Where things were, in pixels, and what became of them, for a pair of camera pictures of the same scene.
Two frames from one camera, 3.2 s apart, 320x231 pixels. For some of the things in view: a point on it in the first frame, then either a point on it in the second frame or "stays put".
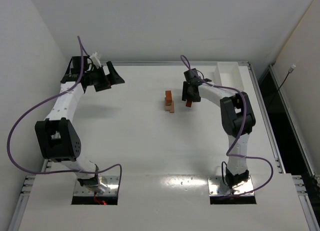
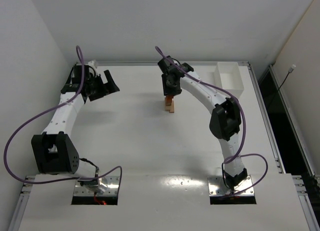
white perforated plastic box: (228, 74) stays put
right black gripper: (190, 95) to (171, 91)
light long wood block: (172, 107) stays put
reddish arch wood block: (168, 96) stays put
